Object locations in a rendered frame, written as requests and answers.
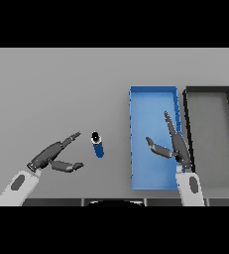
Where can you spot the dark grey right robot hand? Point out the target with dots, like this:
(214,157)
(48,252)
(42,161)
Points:
(179,145)

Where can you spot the dark grey bin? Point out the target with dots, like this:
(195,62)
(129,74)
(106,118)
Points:
(211,135)

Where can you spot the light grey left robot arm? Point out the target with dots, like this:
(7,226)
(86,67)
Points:
(17,187)

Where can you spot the blue bin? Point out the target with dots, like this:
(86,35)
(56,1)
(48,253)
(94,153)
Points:
(152,139)

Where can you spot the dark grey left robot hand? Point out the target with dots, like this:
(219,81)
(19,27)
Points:
(48,154)

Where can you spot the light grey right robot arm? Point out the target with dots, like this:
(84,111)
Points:
(190,187)

